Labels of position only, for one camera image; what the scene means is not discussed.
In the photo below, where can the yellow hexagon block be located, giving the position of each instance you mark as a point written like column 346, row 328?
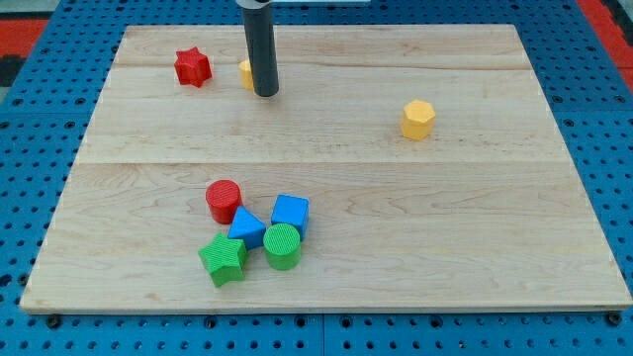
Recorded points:
column 417, row 120

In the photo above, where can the yellow heart block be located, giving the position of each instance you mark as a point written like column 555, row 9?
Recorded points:
column 246, row 77

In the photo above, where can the blue cube block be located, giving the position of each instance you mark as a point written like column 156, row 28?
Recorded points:
column 292, row 210

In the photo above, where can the green cylinder block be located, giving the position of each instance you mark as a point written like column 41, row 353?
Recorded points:
column 282, row 245

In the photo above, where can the light wooden board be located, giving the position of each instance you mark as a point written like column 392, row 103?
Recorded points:
column 486, row 214

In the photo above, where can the blue triangle block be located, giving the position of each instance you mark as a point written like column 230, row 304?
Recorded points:
column 248, row 228

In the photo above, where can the red cylinder block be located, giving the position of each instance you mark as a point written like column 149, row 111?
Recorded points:
column 223, row 198

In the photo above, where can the green star block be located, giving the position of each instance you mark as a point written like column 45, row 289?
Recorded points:
column 224, row 259

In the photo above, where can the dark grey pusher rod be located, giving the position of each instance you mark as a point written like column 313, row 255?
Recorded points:
column 260, row 40

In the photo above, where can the red star block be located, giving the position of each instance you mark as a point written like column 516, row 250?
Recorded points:
column 192, row 67

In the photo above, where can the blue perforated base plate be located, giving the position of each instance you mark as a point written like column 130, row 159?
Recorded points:
column 44, row 115

